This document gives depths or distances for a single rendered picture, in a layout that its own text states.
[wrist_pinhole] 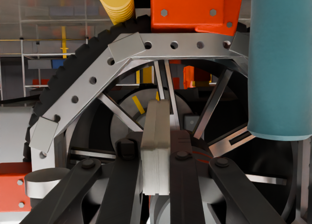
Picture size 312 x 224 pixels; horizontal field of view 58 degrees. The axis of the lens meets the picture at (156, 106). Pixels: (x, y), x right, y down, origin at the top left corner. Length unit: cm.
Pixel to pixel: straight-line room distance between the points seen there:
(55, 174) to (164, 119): 16
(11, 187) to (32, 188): 27
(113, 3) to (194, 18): 14
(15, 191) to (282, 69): 47
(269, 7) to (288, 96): 12
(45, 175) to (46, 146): 22
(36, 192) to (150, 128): 16
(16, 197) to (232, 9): 49
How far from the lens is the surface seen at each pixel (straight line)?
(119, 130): 104
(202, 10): 49
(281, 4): 41
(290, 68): 40
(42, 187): 29
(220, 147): 62
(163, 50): 48
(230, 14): 51
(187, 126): 101
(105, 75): 48
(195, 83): 268
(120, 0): 51
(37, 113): 61
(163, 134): 15
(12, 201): 57
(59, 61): 469
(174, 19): 48
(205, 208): 38
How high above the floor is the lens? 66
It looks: 6 degrees up
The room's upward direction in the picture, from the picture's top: 179 degrees clockwise
